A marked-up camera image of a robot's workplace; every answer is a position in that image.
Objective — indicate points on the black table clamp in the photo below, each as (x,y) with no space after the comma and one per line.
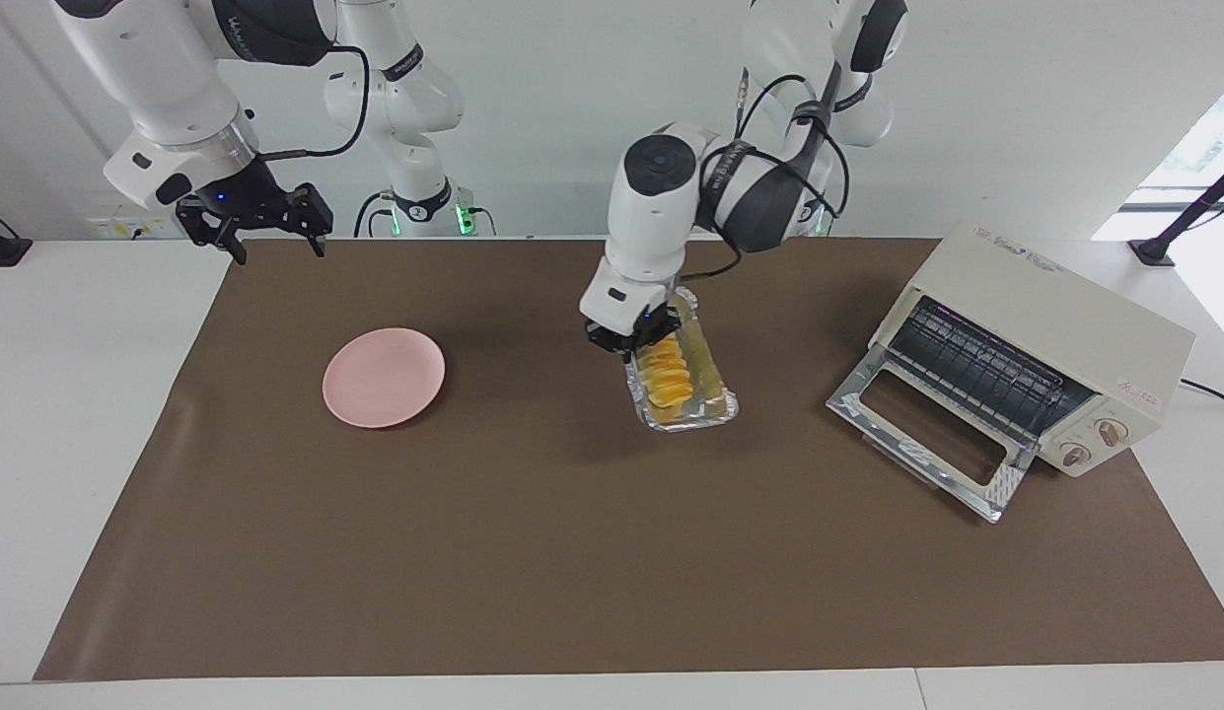
(0,247)

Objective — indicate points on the aluminium foil tray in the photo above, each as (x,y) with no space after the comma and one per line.
(710,385)

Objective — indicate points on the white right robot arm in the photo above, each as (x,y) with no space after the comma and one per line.
(168,69)

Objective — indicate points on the white wall power outlet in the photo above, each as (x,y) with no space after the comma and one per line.
(128,229)

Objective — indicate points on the oven control knob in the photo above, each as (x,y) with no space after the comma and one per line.
(1075,455)
(1111,431)

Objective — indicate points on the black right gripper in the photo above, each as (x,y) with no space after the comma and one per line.
(244,189)

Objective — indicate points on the cream toaster oven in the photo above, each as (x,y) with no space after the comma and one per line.
(1065,306)

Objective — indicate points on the pink round plate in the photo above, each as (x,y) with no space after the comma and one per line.
(383,378)

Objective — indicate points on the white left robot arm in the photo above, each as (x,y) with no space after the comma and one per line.
(651,217)

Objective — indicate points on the golden bread loaf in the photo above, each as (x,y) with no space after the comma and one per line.
(666,380)

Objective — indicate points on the black camera stand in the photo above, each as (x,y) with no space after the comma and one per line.
(1179,227)

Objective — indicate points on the brown table mat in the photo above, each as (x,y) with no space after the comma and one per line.
(621,542)

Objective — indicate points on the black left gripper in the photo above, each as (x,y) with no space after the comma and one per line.
(639,327)

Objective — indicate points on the glass oven door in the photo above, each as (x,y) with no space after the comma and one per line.
(927,434)

